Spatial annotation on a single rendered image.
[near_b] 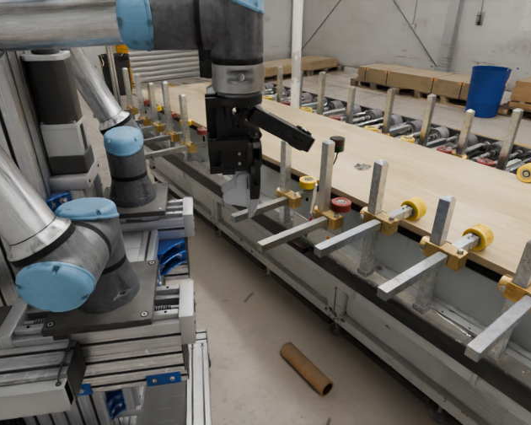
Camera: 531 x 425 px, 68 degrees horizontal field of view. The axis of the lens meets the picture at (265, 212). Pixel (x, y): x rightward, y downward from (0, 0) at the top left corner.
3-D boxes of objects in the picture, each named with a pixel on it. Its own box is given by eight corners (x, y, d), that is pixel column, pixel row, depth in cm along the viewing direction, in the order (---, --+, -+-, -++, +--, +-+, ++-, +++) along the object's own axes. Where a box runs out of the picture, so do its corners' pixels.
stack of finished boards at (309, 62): (336, 65, 992) (337, 58, 983) (264, 76, 852) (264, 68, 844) (314, 61, 1042) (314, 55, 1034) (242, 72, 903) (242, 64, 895)
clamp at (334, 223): (333, 230, 158) (334, 219, 156) (310, 217, 168) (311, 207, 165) (343, 226, 161) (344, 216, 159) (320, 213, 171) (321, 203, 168)
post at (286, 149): (283, 237, 191) (286, 141, 168) (278, 234, 193) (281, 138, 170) (288, 234, 193) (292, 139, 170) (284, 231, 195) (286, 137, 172)
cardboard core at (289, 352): (321, 388, 180) (280, 346, 201) (320, 399, 184) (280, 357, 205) (334, 379, 184) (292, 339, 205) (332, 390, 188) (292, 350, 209)
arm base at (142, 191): (106, 209, 128) (99, 181, 123) (114, 190, 141) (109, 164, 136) (154, 206, 130) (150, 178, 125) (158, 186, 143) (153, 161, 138)
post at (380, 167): (365, 279, 153) (382, 162, 130) (357, 275, 155) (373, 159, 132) (371, 276, 154) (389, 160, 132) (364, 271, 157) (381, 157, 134)
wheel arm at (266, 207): (234, 225, 164) (234, 216, 162) (230, 222, 166) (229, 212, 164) (313, 197, 186) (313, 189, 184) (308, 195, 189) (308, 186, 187)
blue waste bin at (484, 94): (490, 121, 596) (504, 71, 562) (453, 113, 635) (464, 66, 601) (507, 115, 629) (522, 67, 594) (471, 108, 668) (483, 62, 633)
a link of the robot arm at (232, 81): (259, 58, 61) (268, 66, 54) (260, 88, 63) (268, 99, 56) (210, 59, 60) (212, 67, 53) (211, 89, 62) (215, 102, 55)
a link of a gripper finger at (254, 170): (246, 190, 67) (244, 142, 63) (256, 190, 68) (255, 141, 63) (249, 203, 63) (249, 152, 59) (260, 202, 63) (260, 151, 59)
